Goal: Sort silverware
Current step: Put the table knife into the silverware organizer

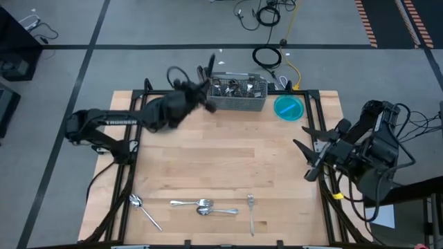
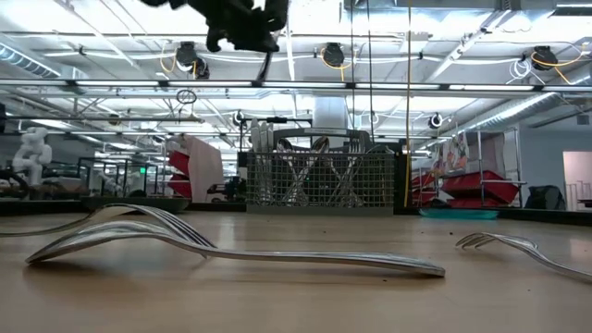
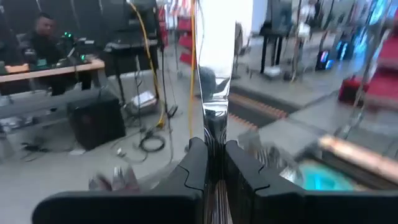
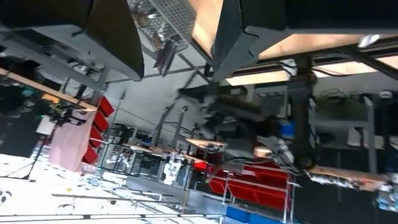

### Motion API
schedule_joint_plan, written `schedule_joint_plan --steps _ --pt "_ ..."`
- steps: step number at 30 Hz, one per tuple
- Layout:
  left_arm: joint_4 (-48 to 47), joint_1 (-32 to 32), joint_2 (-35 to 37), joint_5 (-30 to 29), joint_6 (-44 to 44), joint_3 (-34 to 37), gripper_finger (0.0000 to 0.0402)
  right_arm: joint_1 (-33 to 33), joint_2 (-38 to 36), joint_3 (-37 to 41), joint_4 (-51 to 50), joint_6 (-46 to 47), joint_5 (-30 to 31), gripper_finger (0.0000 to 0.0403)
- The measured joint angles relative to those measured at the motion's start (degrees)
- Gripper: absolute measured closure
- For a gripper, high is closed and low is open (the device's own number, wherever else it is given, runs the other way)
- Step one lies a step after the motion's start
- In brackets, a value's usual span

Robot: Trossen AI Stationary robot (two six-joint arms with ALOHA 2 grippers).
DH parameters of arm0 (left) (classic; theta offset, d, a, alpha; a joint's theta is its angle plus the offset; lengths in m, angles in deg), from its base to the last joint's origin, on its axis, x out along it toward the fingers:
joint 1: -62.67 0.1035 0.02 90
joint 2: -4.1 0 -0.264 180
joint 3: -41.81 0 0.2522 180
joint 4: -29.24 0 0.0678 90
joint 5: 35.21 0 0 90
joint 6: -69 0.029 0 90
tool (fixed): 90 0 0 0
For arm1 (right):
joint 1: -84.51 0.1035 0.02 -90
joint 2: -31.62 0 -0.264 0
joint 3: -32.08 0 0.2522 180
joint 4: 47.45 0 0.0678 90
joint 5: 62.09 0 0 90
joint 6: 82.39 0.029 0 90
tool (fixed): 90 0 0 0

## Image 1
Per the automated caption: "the white paper sheet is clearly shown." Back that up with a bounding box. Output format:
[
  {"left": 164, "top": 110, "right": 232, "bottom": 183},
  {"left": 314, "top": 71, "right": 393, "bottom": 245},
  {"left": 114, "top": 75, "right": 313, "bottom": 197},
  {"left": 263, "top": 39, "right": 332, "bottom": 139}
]
[{"left": 368, "top": 203, "right": 396, "bottom": 230}]

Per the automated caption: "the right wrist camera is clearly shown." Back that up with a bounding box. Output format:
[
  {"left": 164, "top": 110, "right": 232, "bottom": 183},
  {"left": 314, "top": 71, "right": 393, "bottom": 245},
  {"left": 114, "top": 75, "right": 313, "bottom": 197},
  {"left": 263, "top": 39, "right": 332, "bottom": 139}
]
[{"left": 337, "top": 118, "right": 352, "bottom": 134}]

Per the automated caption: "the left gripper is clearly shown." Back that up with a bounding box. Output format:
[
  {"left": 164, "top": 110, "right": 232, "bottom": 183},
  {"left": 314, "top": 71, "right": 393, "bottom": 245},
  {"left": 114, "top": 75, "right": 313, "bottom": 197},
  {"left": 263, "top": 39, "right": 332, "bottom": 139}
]
[{"left": 181, "top": 77, "right": 214, "bottom": 109}]

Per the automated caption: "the grey plastic cutlery basket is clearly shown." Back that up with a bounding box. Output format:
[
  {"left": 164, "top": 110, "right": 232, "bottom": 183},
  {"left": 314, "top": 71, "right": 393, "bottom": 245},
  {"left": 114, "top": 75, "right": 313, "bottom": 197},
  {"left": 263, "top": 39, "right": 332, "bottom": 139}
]
[{"left": 206, "top": 71, "right": 269, "bottom": 112}]

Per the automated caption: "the coiled black floor cable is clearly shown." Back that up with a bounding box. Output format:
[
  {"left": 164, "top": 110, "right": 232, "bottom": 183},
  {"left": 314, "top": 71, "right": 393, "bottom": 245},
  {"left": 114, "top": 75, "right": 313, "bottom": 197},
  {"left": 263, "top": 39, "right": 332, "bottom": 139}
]
[
  {"left": 255, "top": 5, "right": 282, "bottom": 28},
  {"left": 251, "top": 46, "right": 283, "bottom": 70}
]

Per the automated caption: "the teal translucent plate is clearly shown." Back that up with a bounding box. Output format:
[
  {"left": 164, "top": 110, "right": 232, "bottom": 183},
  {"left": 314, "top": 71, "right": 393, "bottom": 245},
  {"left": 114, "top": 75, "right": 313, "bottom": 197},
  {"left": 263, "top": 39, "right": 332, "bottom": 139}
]
[{"left": 273, "top": 95, "right": 305, "bottom": 122}]

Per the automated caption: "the black workbench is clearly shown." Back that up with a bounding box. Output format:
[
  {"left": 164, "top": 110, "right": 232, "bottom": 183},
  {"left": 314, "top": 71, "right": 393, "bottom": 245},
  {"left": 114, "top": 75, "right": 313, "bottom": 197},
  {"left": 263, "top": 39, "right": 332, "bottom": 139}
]
[{"left": 363, "top": 176, "right": 443, "bottom": 249}]

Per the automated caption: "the black desk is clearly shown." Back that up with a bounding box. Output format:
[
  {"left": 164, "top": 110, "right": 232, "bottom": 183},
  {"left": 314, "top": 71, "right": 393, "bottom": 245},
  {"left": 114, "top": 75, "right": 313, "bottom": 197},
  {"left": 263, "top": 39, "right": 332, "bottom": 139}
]
[{"left": 0, "top": 6, "right": 44, "bottom": 82}]

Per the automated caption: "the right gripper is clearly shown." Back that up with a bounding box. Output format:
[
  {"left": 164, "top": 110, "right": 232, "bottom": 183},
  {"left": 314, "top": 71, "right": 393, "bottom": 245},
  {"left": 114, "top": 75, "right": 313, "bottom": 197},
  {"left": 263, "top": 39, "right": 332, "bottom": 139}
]
[{"left": 292, "top": 126, "right": 354, "bottom": 183}]

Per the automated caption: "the yellow floor cable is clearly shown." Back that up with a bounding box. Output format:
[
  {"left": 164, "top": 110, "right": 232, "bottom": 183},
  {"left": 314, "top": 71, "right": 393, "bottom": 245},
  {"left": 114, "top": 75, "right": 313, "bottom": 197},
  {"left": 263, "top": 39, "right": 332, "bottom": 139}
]
[{"left": 279, "top": 0, "right": 302, "bottom": 91}]

